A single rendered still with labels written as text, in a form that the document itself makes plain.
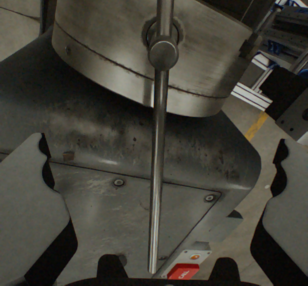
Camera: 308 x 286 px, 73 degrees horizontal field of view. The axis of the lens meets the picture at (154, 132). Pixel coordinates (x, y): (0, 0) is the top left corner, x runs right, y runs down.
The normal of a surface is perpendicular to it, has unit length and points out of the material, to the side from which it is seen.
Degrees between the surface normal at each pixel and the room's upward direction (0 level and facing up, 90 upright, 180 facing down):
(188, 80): 7
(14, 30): 0
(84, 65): 37
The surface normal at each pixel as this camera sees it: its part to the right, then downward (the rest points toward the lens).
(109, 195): 0.14, 0.57
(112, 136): 0.36, -0.09
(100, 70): -0.33, 0.38
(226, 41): 0.39, 0.61
